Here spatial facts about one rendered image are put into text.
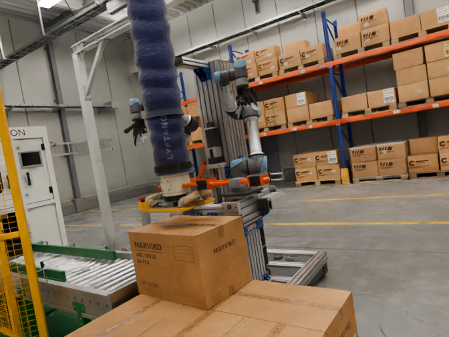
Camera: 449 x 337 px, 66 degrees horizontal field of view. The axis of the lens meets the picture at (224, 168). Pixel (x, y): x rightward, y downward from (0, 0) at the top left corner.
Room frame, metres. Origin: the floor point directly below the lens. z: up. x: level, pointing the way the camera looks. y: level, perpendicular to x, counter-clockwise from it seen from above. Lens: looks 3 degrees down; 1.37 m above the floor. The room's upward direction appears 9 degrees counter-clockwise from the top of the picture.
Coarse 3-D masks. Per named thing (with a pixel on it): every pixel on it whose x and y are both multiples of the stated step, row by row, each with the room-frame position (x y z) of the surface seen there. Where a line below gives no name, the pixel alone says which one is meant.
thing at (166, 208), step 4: (176, 204) 1.96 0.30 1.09; (148, 208) 2.07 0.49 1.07; (152, 208) 2.04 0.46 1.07; (156, 208) 2.02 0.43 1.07; (160, 208) 2.00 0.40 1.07; (164, 208) 1.97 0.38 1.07; (168, 208) 1.95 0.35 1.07; (172, 208) 1.93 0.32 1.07; (176, 208) 1.91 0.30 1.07; (180, 208) 1.89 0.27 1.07; (184, 208) 1.88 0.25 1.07; (188, 208) 1.91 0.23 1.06; (192, 208) 1.93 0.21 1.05; (144, 212) 2.07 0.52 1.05; (148, 212) 2.05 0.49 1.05; (152, 212) 2.02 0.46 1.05; (156, 212) 2.00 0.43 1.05; (160, 212) 1.98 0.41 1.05; (164, 212) 1.96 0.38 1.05; (168, 212) 1.94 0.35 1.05; (172, 212) 1.92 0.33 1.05; (176, 212) 1.90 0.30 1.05; (180, 212) 1.88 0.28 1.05
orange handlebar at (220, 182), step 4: (192, 180) 2.24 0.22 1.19; (220, 180) 1.84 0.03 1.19; (224, 180) 1.84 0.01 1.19; (228, 180) 1.85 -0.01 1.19; (240, 180) 1.75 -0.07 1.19; (244, 180) 1.73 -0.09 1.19; (264, 180) 1.66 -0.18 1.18; (268, 180) 1.67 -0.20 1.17; (184, 184) 2.00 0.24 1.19; (188, 184) 1.98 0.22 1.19; (192, 184) 1.96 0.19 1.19; (208, 184) 1.88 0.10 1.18; (212, 184) 1.86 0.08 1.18; (216, 184) 1.84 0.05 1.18; (220, 184) 1.82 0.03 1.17; (224, 184) 1.81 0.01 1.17; (228, 184) 1.80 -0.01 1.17; (160, 188) 2.13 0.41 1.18
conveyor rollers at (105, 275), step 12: (36, 252) 3.79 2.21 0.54; (36, 264) 3.26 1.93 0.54; (48, 264) 3.18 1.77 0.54; (60, 264) 3.10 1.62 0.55; (72, 264) 3.08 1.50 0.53; (84, 264) 2.99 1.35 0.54; (96, 264) 2.90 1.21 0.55; (108, 264) 2.87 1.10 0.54; (120, 264) 2.79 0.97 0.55; (132, 264) 2.75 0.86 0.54; (72, 276) 2.70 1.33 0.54; (84, 276) 2.62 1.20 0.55; (96, 276) 2.59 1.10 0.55; (108, 276) 2.56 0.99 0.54; (120, 276) 2.54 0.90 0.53; (132, 276) 2.44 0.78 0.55; (96, 288) 2.37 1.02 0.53; (108, 288) 2.28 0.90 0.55
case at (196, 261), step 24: (192, 216) 2.28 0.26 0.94; (216, 216) 2.15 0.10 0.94; (240, 216) 2.04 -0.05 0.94; (144, 240) 2.02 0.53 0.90; (168, 240) 1.87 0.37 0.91; (192, 240) 1.75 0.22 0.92; (216, 240) 1.85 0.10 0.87; (240, 240) 2.00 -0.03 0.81; (144, 264) 2.04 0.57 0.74; (168, 264) 1.90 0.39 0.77; (192, 264) 1.77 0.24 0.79; (216, 264) 1.82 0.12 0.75; (240, 264) 1.97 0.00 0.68; (144, 288) 2.07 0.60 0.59; (168, 288) 1.92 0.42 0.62; (192, 288) 1.79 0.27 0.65; (216, 288) 1.80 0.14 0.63; (240, 288) 1.95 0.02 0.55
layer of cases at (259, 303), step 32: (256, 288) 1.92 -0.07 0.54; (288, 288) 1.85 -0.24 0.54; (320, 288) 1.79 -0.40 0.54; (96, 320) 1.83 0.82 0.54; (128, 320) 1.77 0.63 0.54; (160, 320) 1.71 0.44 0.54; (192, 320) 1.66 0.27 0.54; (224, 320) 1.61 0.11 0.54; (256, 320) 1.56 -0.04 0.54; (288, 320) 1.52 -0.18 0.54; (320, 320) 1.48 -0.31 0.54; (352, 320) 1.66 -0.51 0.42
